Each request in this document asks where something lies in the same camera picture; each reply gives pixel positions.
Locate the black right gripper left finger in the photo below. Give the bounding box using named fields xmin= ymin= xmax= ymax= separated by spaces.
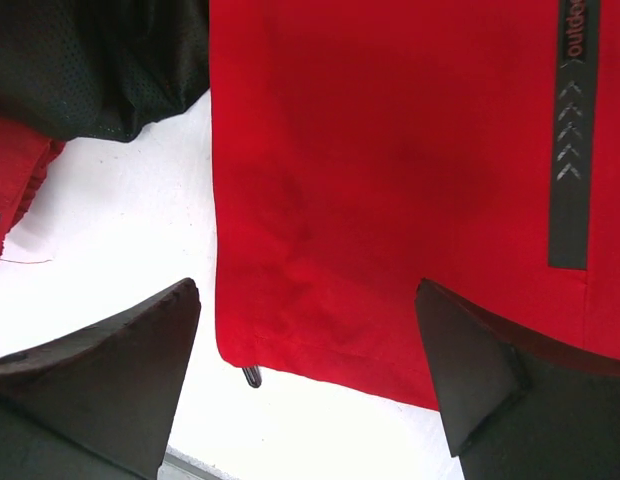
xmin=0 ymin=278 xmax=200 ymax=479

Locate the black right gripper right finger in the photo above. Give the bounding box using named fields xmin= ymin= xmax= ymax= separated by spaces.
xmin=415 ymin=280 xmax=620 ymax=480

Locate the red zip jacket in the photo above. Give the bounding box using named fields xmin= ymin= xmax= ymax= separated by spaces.
xmin=0 ymin=1 xmax=620 ymax=409

